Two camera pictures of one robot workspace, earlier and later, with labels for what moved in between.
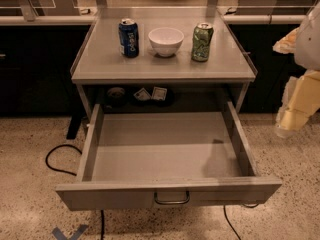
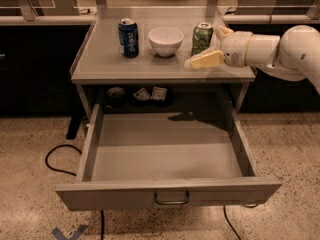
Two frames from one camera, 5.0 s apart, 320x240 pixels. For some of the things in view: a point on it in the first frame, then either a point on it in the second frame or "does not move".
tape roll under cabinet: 116,92 does not move
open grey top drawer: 165,159 does not move
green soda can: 202,37 does not move
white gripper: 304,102 to 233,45
